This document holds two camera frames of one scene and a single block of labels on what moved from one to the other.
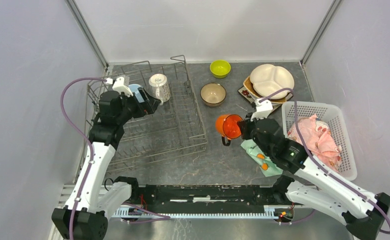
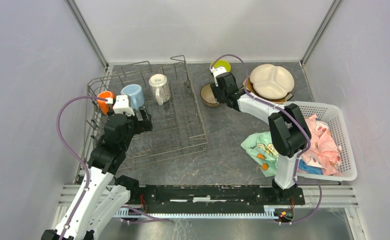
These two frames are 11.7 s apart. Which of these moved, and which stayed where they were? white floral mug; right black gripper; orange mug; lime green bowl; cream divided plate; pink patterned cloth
Moved: orange mug; right black gripper
Stayed: lime green bowl; pink patterned cloth; white floral mug; cream divided plate
